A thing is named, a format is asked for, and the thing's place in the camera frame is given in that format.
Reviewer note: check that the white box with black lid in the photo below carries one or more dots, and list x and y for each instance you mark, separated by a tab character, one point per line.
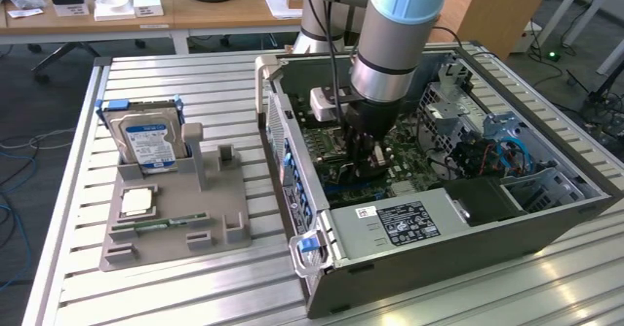
71	10

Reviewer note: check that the black chair base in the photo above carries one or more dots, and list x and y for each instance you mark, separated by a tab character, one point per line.
43	77

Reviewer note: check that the green RAM stick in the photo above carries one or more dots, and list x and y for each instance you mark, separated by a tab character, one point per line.
331	162
158	223

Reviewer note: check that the wooden desk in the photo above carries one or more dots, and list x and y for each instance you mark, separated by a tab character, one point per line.
219	15
49	24

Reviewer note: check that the white and red card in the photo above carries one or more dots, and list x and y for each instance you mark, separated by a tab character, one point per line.
25	12

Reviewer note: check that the flat white box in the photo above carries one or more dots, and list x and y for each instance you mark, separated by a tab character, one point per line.
115	16

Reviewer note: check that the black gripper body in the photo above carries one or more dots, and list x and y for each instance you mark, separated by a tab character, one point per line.
373	119

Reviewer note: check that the silver disk bay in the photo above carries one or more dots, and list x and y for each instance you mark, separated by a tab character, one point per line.
561	190

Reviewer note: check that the white tape roll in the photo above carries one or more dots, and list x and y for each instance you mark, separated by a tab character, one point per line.
101	3

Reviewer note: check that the small white carton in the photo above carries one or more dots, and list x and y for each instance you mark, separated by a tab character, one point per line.
146	8

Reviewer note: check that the black tripod stand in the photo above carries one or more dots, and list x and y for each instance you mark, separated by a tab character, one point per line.
598	95

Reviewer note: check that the grey power supply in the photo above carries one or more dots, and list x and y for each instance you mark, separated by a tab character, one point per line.
351	231

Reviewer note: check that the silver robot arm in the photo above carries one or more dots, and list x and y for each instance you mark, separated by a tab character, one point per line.
390	30

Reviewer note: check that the graphics card with metal bracket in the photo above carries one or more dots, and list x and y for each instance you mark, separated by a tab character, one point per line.
351	179

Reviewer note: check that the black adapter with green light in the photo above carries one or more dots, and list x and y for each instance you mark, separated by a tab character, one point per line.
553	55

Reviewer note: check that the black plastic shroud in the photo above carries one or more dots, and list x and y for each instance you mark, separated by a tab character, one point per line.
483	201

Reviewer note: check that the grey parts rack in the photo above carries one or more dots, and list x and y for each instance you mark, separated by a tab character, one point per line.
181	194

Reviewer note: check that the open grey PC case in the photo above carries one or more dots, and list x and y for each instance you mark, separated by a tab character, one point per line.
439	267

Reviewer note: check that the black RAM slot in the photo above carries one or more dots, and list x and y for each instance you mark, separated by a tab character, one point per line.
327	124

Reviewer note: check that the white box with red button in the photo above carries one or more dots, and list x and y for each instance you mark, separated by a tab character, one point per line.
527	42

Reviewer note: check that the perforated metal drive cage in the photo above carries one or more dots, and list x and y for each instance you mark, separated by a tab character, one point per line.
454	121

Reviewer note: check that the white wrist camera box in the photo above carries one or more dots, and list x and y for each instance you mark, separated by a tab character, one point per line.
325	105

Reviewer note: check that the silver CPU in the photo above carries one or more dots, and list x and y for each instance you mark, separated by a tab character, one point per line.
137	201

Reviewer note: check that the CPU socket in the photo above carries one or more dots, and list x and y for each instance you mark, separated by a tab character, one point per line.
337	141

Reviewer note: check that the green motherboard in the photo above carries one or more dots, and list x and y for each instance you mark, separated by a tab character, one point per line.
405	170

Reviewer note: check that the white paper stack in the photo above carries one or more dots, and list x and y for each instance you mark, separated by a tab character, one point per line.
281	10

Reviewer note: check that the white table frame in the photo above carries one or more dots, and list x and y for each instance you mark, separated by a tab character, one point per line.
563	10

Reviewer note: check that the wooden cabinet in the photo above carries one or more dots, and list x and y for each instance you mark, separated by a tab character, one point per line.
498	11

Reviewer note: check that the hard disk with blue bracket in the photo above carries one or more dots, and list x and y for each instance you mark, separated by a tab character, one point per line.
146	143

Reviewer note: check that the white chipset heat sink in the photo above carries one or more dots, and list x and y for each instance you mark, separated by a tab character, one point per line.
403	188

